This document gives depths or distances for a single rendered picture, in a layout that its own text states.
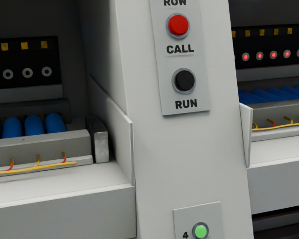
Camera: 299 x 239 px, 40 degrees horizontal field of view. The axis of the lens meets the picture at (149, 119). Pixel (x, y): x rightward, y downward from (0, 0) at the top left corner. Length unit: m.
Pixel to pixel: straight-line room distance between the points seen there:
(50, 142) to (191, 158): 0.12
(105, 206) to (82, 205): 0.02
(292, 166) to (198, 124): 0.09
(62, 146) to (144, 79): 0.09
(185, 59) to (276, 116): 0.15
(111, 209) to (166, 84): 0.10
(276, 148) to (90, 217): 0.18
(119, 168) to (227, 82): 0.11
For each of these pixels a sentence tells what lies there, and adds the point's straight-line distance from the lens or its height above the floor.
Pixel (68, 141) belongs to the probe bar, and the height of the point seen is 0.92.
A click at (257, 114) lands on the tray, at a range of 0.43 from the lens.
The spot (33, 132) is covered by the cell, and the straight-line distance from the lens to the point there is 0.38.
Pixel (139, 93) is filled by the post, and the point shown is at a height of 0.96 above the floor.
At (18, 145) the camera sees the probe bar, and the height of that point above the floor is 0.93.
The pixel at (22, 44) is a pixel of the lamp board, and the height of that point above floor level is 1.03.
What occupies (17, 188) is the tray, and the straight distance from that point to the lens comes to 0.33.
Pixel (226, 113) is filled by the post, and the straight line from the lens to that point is 0.34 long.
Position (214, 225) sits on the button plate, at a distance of 0.34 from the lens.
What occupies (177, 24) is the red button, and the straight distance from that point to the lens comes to 0.32.
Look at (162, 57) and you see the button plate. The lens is 0.32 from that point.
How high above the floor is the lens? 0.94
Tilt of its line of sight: level
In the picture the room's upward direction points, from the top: 6 degrees counter-clockwise
